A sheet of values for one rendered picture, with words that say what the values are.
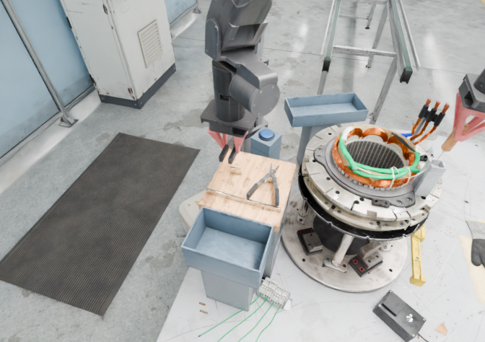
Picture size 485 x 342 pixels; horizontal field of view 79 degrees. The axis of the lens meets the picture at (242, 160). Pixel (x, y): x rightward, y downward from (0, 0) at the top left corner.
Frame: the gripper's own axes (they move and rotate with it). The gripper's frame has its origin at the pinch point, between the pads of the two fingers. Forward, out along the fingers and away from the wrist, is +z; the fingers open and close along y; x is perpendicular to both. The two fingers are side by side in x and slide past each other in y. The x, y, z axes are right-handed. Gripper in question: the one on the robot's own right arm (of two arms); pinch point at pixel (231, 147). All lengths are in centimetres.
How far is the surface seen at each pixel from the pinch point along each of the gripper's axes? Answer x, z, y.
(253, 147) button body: 21.2, 19.2, -0.8
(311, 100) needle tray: 45.2, 14.7, 12.6
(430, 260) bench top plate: 13, 40, 58
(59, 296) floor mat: -19, 118, -92
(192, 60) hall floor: 249, 124, -141
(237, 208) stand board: -6.5, 12.1, 3.4
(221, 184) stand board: -0.8, 12.2, -2.5
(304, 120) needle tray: 33.5, 14.4, 12.3
